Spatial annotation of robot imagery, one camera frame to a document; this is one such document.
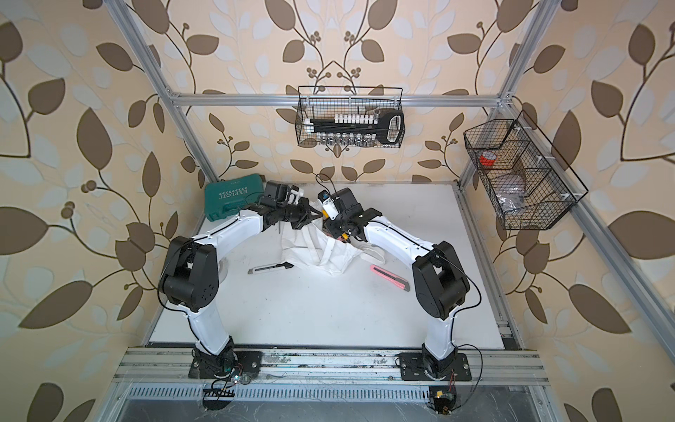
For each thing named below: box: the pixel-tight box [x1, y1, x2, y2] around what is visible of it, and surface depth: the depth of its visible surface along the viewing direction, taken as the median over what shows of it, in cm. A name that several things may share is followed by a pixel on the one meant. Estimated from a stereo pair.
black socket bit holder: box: [303, 110, 406, 146], surface depth 86 cm
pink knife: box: [369, 264, 411, 292], surface depth 93 cm
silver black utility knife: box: [246, 261, 294, 275], surface depth 96 cm
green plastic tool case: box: [203, 174, 265, 222], surface depth 114 cm
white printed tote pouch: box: [279, 216, 386, 277], surface depth 93 cm
